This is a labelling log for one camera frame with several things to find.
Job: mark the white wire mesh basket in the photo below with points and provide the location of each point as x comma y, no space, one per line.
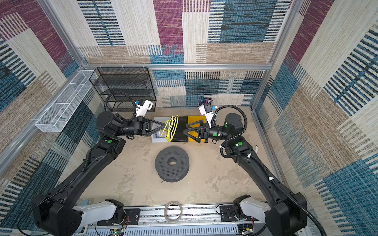
56,117

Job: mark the black wire mesh shelf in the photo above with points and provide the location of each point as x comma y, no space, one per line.
136,82

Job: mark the black plastic bin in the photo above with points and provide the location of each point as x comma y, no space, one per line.
179,134

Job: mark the pink metal pen bucket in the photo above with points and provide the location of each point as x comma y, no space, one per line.
205,103

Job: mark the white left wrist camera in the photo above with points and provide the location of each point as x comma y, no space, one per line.
142,107

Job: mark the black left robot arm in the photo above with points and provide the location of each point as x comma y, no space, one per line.
56,213

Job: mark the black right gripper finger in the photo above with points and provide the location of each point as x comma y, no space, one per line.
196,136
196,126

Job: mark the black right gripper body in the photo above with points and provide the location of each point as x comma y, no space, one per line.
213,133

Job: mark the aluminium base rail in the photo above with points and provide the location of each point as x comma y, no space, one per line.
185,220

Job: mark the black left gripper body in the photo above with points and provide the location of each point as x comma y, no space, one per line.
138,127

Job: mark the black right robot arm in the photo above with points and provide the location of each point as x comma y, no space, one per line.
285,212

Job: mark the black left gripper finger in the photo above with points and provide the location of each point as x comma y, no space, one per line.
156,129
150,121

